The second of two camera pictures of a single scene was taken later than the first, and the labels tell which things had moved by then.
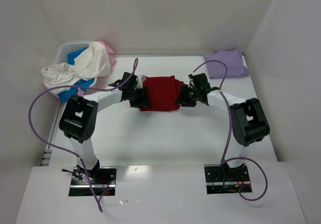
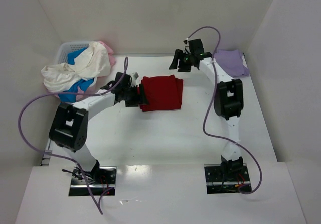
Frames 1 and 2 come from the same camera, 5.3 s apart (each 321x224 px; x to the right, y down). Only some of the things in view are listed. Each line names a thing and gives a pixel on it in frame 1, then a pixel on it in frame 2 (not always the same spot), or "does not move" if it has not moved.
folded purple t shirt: (232, 59) does not move
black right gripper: (183, 97) to (180, 62)
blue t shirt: (73, 94) does not move
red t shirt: (163, 91) does not move
